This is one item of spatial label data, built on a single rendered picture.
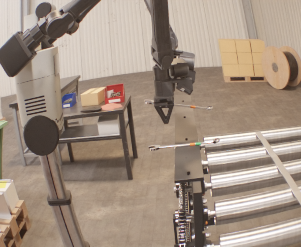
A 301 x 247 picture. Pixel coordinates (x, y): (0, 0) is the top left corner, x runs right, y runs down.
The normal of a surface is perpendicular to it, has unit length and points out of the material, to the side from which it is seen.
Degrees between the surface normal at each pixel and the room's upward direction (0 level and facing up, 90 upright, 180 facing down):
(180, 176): 0
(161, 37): 108
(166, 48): 114
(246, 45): 90
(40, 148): 90
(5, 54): 90
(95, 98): 90
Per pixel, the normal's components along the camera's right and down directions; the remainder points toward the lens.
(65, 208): 0.14, 0.26
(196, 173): -0.11, -0.95
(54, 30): 0.40, 0.59
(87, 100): -0.24, 0.29
